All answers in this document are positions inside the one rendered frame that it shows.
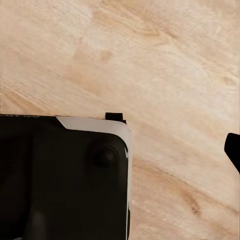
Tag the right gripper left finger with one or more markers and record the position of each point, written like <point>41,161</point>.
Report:
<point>12,149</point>

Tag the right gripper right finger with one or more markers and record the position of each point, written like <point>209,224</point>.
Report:
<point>232,149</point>

